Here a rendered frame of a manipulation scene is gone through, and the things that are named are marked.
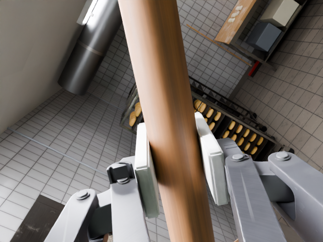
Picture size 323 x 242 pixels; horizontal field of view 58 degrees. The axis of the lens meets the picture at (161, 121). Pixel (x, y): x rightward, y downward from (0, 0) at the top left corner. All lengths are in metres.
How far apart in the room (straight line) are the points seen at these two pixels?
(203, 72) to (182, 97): 5.15
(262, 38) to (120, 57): 2.32
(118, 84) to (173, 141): 5.11
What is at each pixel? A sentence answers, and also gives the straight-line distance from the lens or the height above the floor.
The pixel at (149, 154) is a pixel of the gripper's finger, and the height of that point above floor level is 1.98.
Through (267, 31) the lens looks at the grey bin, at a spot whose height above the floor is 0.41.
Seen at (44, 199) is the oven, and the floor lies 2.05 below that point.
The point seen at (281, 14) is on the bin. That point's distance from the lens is 4.87.
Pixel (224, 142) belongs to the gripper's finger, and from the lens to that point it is 0.17.
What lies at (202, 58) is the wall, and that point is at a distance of 5.27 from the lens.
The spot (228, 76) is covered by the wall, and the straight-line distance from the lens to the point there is 5.42.
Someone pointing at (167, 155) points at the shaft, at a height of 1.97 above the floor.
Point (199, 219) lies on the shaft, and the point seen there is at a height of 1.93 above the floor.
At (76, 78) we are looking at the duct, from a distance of 3.17.
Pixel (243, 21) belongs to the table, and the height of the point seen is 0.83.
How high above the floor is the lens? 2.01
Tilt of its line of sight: 11 degrees down
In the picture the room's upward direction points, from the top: 62 degrees counter-clockwise
